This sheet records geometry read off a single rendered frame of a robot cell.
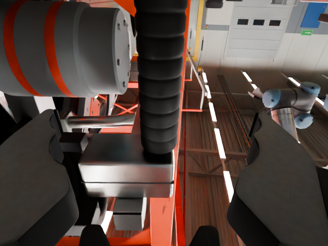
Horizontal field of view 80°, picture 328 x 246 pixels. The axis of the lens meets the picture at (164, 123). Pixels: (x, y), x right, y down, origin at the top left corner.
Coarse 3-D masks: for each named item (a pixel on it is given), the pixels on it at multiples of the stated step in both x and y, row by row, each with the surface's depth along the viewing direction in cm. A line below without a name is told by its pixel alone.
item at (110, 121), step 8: (64, 112) 41; (64, 120) 40; (72, 120) 41; (80, 120) 41; (88, 120) 41; (96, 120) 41; (104, 120) 41; (112, 120) 41; (120, 120) 42; (128, 120) 42; (64, 128) 41
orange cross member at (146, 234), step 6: (138, 234) 163; (144, 234) 163; (150, 234) 163; (60, 240) 174; (66, 240) 174; (72, 240) 174; (78, 240) 175; (108, 240) 175; (114, 240) 175; (120, 240) 175; (126, 240) 169; (132, 240) 168; (138, 240) 168; (144, 240) 168; (150, 240) 168
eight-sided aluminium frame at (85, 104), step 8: (56, 0) 47; (64, 0) 50; (72, 0) 47; (80, 0) 49; (64, 104) 53; (72, 104) 55; (80, 104) 53; (88, 104) 56; (72, 112) 55; (80, 112) 53; (88, 112) 56; (72, 128) 53; (80, 128) 52
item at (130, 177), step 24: (96, 144) 20; (120, 144) 20; (96, 168) 18; (120, 168) 18; (144, 168) 18; (168, 168) 18; (96, 192) 20; (120, 192) 20; (144, 192) 20; (168, 192) 20
